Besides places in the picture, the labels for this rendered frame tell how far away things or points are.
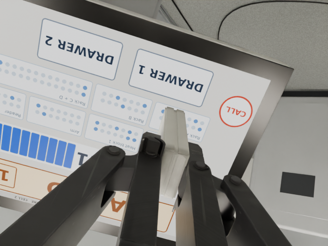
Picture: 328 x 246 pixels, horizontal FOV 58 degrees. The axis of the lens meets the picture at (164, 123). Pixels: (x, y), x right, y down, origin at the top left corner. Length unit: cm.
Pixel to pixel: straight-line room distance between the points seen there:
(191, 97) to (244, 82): 6
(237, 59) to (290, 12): 141
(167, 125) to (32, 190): 31
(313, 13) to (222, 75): 143
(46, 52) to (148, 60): 12
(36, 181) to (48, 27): 21
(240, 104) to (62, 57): 22
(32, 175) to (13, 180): 3
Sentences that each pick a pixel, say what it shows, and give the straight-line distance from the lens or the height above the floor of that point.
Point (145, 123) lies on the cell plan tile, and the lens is 37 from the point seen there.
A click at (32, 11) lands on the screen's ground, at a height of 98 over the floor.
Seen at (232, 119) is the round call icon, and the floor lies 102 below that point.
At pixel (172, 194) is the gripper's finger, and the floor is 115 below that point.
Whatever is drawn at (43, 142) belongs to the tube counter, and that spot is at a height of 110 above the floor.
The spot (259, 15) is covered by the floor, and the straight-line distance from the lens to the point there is 178.
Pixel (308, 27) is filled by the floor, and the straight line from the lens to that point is 185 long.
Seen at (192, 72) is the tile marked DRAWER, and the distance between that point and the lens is 35.
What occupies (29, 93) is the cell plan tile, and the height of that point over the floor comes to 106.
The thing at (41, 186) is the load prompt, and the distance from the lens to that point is 45.
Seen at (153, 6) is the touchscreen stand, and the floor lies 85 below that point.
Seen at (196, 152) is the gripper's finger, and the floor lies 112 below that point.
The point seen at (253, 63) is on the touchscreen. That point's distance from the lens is 36.
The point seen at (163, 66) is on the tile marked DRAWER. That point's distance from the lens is 35.
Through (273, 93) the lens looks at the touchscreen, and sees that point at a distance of 38.
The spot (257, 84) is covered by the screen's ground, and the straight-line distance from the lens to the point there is 37.
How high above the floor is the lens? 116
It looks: 18 degrees down
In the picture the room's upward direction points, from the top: 165 degrees counter-clockwise
